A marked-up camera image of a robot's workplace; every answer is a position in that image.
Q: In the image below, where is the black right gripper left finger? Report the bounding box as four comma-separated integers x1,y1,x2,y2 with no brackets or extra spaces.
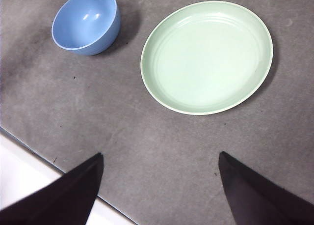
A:
0,152,105,225

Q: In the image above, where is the green round plate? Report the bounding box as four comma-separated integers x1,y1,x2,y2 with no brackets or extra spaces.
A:
140,0,274,116

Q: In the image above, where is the blue ribbed bowl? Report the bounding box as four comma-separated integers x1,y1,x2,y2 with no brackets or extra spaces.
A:
51,0,121,56

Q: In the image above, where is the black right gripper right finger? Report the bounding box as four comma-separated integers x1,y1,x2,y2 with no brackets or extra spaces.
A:
218,151,314,225

